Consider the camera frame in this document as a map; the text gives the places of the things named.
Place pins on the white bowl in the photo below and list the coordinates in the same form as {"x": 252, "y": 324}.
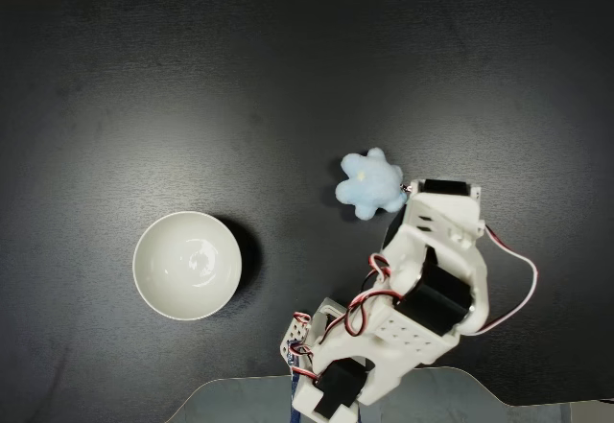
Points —
{"x": 187, "y": 265}

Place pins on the blue table clamp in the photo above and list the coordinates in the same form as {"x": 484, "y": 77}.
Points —
{"x": 294, "y": 394}

